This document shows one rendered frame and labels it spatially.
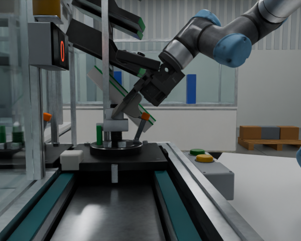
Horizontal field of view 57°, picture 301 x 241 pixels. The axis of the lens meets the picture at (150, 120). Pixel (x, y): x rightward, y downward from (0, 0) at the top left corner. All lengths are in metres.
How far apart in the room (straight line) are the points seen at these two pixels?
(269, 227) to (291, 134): 5.99
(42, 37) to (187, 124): 4.23
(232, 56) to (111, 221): 0.42
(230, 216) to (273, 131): 6.05
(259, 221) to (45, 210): 0.42
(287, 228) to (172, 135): 4.10
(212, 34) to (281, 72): 9.29
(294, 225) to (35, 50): 0.59
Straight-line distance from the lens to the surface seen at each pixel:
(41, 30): 0.51
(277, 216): 0.69
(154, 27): 9.42
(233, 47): 0.65
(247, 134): 6.27
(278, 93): 9.91
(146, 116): 0.73
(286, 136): 6.56
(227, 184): 0.61
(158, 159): 0.65
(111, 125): 0.72
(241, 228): 0.38
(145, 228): 0.46
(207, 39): 0.69
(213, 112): 4.69
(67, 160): 0.65
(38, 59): 0.51
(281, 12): 0.69
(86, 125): 4.81
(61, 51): 0.56
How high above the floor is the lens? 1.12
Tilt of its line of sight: 6 degrees down
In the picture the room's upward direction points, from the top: straight up
